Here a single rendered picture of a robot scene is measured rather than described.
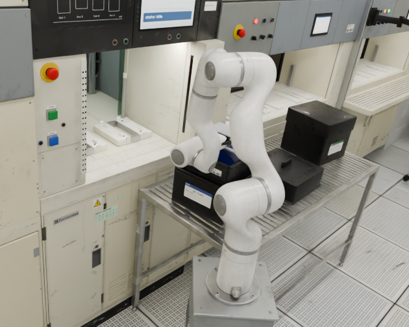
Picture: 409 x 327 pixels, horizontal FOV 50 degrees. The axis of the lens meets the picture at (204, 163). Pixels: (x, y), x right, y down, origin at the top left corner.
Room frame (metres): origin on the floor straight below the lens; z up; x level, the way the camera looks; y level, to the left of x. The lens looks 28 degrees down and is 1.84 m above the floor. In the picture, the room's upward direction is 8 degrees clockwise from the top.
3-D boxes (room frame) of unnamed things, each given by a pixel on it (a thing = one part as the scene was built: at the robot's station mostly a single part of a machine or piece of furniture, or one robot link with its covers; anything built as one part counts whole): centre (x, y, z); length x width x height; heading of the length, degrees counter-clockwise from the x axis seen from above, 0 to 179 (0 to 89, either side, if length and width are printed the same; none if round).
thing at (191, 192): (1.68, -0.06, 0.85); 0.28 x 0.28 x 0.17; 59
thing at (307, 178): (1.94, -0.40, 0.83); 0.29 x 0.29 x 0.13; 53
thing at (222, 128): (1.68, -0.06, 0.96); 0.24 x 0.20 x 0.32; 59
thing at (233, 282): (1.16, -0.16, 0.85); 0.19 x 0.19 x 0.18
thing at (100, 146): (1.79, 0.60, 0.89); 0.22 x 0.21 x 0.04; 51
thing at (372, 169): (2.00, -0.37, 0.38); 1.30 x 0.60 x 0.76; 141
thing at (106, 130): (2.00, 0.43, 0.89); 0.22 x 0.21 x 0.04; 51
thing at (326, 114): (2.37, -0.62, 0.89); 0.29 x 0.29 x 0.25; 46
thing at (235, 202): (1.14, -0.13, 1.07); 0.19 x 0.12 x 0.24; 125
